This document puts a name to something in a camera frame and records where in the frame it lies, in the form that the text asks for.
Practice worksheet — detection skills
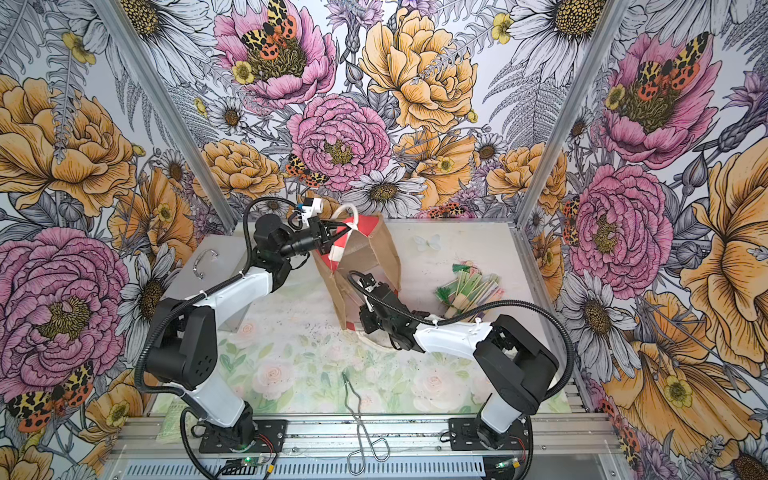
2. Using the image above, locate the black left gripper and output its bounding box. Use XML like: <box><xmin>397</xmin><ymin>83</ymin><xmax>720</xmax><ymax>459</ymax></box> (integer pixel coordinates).
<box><xmin>279</xmin><ymin>215</ymin><xmax>354</xmax><ymax>257</ymax></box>

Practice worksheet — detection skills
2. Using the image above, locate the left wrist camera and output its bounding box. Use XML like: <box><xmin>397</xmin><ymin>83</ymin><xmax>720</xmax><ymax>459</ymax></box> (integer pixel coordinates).
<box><xmin>299</xmin><ymin>197</ymin><xmax>324</xmax><ymax>228</ymax></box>

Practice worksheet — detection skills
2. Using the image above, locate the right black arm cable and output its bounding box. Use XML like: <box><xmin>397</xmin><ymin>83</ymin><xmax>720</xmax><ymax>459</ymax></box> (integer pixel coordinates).
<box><xmin>347</xmin><ymin>269</ymin><xmax>576</xmax><ymax>480</ymax></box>

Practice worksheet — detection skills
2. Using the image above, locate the aluminium front rail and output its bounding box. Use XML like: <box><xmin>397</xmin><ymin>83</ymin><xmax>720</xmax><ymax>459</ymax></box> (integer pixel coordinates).
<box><xmin>107</xmin><ymin>413</ymin><xmax>625</xmax><ymax>463</ymax></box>

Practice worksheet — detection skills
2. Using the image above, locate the green patterned packet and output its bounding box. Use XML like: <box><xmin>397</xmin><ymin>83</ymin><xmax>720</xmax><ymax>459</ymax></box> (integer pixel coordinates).
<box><xmin>161</xmin><ymin>399</ymin><xmax>186</xmax><ymax>431</ymax></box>

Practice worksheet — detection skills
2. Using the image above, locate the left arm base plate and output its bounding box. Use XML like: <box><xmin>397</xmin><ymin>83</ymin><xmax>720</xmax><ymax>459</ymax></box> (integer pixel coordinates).
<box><xmin>199</xmin><ymin>419</ymin><xmax>288</xmax><ymax>454</ymax></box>

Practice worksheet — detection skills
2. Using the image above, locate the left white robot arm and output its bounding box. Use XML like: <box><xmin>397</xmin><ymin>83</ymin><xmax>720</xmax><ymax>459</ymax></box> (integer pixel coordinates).
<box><xmin>135</xmin><ymin>214</ymin><xmax>349</xmax><ymax>451</ymax></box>

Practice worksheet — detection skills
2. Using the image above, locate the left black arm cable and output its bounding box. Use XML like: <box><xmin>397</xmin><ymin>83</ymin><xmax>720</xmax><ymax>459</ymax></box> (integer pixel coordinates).
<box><xmin>133</xmin><ymin>196</ymin><xmax>301</xmax><ymax>480</ymax></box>

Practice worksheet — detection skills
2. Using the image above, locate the burlap tote bag red trim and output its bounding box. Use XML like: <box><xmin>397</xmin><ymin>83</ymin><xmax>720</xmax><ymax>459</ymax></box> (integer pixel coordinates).
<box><xmin>312</xmin><ymin>204</ymin><xmax>402</xmax><ymax>350</ymax></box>

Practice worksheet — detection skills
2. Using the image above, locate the silver aluminium case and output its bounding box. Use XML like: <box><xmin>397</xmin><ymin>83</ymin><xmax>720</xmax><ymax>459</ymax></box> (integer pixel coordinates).
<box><xmin>161</xmin><ymin>235</ymin><xmax>247</xmax><ymax>301</ymax></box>

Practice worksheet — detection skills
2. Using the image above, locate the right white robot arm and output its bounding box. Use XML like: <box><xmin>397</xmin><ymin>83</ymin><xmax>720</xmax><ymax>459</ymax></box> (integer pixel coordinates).
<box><xmin>347</xmin><ymin>271</ymin><xmax>573</xmax><ymax>450</ymax></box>

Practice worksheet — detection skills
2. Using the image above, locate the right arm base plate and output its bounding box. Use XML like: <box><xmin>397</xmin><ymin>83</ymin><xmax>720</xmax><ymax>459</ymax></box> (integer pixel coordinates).
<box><xmin>441</xmin><ymin>417</ymin><xmax>532</xmax><ymax>451</ymax></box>

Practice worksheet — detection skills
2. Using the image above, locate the pile of folding fans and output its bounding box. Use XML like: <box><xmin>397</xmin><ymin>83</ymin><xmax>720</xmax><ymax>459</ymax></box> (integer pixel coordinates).
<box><xmin>435</xmin><ymin>261</ymin><xmax>504</xmax><ymax>318</ymax></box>

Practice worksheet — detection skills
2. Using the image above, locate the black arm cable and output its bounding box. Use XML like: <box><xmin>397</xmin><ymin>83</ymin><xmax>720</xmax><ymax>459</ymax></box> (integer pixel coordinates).
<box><xmin>133</xmin><ymin>196</ymin><xmax>301</xmax><ymax>480</ymax></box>
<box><xmin>347</xmin><ymin>269</ymin><xmax>576</xmax><ymax>480</ymax></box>

